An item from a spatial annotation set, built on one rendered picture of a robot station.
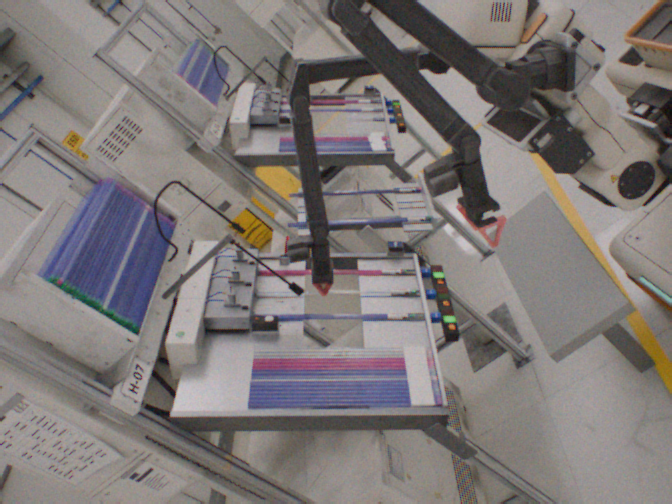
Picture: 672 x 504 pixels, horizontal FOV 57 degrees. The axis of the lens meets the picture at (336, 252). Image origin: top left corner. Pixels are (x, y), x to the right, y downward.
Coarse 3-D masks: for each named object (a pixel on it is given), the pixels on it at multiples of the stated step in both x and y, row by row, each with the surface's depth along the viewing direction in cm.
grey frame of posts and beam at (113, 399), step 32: (32, 128) 187; (64, 160) 193; (160, 288) 181; (448, 288) 225; (160, 320) 173; (480, 320) 236; (32, 352) 141; (512, 352) 245; (64, 384) 144; (96, 384) 148; (128, 416) 151; (192, 448) 159; (480, 448) 165; (256, 480) 168; (512, 480) 169
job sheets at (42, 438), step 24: (0, 408) 153; (24, 408) 154; (0, 432) 159; (24, 432) 159; (48, 432) 159; (72, 432) 159; (24, 456) 165; (48, 456) 165; (72, 456) 165; (96, 456) 166; (120, 456) 164; (72, 480) 172; (144, 480) 172; (168, 480) 172
